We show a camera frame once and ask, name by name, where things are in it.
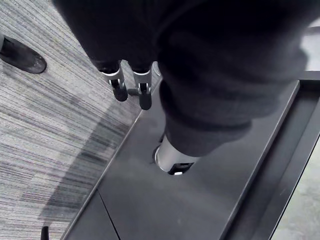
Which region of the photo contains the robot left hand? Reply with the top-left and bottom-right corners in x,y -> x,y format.
53,0 -> 320,176

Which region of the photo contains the black vanity cabinet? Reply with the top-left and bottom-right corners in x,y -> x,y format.
59,72 -> 320,240

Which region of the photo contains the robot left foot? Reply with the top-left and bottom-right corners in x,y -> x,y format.
0,34 -> 48,74

